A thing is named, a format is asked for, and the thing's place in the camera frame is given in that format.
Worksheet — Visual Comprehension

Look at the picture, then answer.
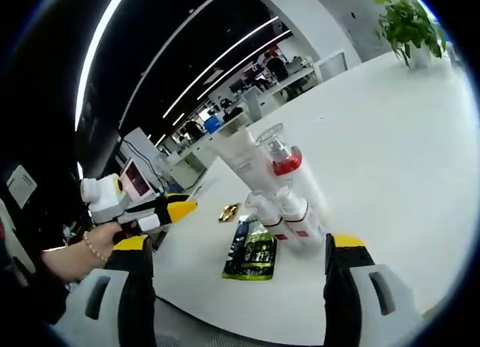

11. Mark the small white skincare bottle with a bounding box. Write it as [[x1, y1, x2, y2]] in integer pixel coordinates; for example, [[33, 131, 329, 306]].
[[244, 189, 296, 247], [275, 179, 326, 247]]

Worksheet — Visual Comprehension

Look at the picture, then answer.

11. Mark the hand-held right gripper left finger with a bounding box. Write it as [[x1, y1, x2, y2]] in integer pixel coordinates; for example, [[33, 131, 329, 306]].
[[52, 234, 157, 347]]

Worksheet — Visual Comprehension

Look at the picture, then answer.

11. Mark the long white desk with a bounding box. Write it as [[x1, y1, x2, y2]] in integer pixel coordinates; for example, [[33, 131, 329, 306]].
[[164, 67, 320, 175]]

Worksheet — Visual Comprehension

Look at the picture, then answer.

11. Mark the white hanging sign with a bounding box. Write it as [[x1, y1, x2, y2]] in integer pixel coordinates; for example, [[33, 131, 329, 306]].
[[6, 165, 38, 208]]

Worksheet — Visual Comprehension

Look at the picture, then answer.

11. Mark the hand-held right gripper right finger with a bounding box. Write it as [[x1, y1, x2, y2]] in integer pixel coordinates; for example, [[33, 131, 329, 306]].
[[322, 232, 427, 347]]

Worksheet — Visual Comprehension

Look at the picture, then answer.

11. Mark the white board panel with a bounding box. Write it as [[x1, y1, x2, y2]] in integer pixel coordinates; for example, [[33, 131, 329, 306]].
[[123, 127, 159, 164]]

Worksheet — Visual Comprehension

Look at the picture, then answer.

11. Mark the potted green plant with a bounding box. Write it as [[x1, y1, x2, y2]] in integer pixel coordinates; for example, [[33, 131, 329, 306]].
[[373, 0, 448, 69]]

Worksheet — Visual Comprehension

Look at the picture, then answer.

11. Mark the person's left hand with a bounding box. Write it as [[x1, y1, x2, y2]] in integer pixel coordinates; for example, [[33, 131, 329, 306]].
[[91, 222, 132, 256]]

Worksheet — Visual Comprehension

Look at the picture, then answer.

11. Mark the white red-collared skincare bottle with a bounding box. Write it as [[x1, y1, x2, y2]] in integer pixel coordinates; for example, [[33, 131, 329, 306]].
[[256, 122, 331, 223]]

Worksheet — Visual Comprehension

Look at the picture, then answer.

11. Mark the gold foil skincare sachet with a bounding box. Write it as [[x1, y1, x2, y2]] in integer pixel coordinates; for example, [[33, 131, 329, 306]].
[[218, 202, 241, 223]]

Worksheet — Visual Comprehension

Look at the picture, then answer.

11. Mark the beaded bracelet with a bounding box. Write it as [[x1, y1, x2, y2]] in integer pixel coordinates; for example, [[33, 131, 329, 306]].
[[82, 229, 109, 268]]

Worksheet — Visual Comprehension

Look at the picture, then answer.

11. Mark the white skincare tube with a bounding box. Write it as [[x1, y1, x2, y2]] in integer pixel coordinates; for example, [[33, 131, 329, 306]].
[[205, 124, 281, 205]]

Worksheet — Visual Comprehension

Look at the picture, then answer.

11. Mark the computer monitor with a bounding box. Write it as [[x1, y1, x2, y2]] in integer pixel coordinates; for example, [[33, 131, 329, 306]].
[[120, 157, 155, 201]]

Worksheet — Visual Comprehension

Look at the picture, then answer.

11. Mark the green black skincare sachet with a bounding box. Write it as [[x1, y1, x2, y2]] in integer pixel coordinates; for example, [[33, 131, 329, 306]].
[[220, 215, 278, 281]]

